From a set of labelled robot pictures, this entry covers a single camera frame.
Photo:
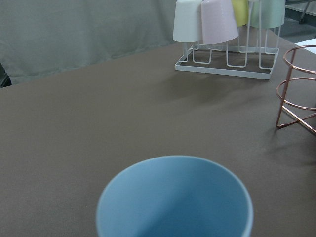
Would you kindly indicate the blue cup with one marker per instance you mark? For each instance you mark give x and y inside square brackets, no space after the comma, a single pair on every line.
[175,196]

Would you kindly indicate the copper wire bottle rack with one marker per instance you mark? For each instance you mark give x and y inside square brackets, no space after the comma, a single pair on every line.
[297,91]

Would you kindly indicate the mint green cup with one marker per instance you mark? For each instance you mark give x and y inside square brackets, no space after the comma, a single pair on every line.
[272,13]

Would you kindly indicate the white wire cup rack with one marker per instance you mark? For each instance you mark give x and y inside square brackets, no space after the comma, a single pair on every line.
[252,54]

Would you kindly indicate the yellow cup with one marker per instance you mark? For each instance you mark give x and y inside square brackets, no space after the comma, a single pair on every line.
[240,8]

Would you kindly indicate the pink cup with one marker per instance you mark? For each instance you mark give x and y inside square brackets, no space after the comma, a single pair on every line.
[218,21]

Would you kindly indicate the white cup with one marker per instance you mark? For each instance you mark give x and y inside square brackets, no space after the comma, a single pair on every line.
[187,21]

